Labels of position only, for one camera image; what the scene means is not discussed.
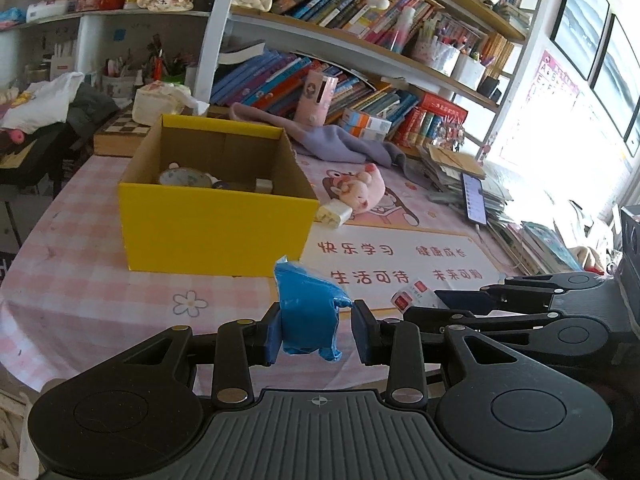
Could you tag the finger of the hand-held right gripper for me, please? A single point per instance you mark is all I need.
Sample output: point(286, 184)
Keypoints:
point(465, 301)
point(490, 324)

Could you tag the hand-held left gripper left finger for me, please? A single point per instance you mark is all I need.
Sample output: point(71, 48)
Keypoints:
point(272, 337)

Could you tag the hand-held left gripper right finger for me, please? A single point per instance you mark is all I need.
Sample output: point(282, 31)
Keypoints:
point(364, 335)

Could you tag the blue plastic bag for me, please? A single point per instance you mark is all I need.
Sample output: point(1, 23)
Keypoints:
point(305, 310)

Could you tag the red white small packet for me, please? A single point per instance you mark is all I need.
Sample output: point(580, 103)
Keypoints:
point(410, 297)

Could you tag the yellow cardboard box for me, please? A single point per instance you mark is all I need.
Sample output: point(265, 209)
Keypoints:
point(210, 232)

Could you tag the cartoon printed desk mat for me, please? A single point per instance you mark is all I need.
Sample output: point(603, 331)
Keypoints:
point(400, 250)

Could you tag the pile of books and papers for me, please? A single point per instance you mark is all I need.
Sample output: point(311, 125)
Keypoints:
point(530, 240)

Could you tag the smartphone with lit screen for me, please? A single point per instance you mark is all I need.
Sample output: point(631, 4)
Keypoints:
point(474, 199)

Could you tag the white plug charger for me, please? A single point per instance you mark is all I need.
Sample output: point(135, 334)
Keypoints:
point(332, 212)

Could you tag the pink pig plush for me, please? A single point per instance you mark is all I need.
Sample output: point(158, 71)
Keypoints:
point(361, 187)

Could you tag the small white charger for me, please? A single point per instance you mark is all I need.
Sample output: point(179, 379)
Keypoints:
point(263, 185)

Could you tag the thick red book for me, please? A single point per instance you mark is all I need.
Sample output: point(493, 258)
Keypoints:
point(435, 117)

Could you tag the pale purple cloth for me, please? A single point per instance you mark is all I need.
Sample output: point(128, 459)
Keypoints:
point(340, 140)

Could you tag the pink checked tablecloth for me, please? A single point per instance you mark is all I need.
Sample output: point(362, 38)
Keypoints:
point(75, 260)

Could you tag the orange white small box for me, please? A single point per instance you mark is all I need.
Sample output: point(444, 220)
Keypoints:
point(354, 119)

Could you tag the black pencil cup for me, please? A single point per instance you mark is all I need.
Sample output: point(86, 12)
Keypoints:
point(489, 88)

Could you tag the white pencil cup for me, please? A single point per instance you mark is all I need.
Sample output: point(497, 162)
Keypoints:
point(469, 71)

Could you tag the tall pink box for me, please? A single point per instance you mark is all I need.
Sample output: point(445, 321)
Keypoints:
point(315, 100)

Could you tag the chessboard box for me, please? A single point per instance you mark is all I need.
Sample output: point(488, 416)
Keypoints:
point(120, 136)

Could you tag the leaning row of blue books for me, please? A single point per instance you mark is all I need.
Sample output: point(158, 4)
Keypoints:
point(260, 80)

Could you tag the white tissue pack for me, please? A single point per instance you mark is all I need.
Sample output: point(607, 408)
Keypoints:
point(160, 104)

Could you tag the pink gradient tube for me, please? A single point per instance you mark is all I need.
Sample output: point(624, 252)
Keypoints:
point(401, 32)

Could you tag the book with white page edges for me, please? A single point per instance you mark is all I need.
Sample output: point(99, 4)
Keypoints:
point(242, 52)

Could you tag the dark grey garment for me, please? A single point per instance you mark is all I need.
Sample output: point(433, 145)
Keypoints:
point(95, 107)

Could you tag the cluster of pens in cups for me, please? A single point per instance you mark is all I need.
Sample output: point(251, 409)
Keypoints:
point(160, 67)

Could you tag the black stool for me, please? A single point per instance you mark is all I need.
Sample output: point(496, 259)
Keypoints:
point(30, 155)

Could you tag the white wooden bookshelf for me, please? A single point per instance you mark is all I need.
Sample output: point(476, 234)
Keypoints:
point(220, 20)

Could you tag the white crumpled cloth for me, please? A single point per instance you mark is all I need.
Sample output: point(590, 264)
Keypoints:
point(42, 102)

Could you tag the white box with red label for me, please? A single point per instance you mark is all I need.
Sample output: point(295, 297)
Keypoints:
point(62, 67)

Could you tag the red flat box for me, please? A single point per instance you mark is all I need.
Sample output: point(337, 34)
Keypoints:
point(97, 2)

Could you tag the white wipes pack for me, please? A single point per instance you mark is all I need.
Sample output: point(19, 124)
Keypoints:
point(46, 10)

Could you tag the framed grey wall picture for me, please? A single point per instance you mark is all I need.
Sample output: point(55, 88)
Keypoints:
point(617, 77)
point(582, 15)

